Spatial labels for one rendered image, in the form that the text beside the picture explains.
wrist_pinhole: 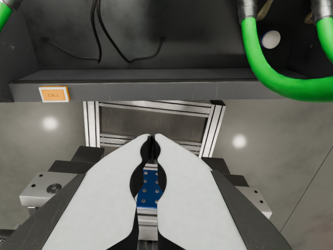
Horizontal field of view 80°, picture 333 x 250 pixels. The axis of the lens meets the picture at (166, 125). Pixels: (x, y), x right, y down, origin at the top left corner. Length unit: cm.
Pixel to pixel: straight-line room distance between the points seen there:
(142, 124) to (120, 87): 88
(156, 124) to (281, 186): 138
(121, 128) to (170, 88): 93
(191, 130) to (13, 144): 138
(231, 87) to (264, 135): 135
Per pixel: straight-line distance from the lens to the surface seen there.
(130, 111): 125
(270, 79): 18
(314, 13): 29
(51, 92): 45
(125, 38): 52
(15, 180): 221
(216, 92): 43
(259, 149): 183
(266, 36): 56
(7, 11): 21
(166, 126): 128
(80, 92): 44
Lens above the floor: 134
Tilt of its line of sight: 62 degrees down
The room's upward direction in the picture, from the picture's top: 176 degrees clockwise
